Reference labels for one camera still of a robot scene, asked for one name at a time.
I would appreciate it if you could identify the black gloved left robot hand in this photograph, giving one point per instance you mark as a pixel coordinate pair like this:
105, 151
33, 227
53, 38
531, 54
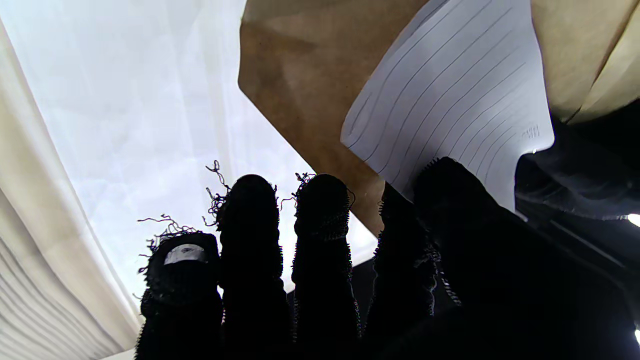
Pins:
590, 175

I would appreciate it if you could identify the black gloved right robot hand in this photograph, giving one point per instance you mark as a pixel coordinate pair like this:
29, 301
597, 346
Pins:
450, 300

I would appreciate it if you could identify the white lined letter paper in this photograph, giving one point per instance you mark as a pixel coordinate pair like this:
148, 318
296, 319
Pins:
450, 90

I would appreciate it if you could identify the brown kraft paper envelope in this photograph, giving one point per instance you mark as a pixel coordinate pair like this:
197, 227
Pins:
300, 75

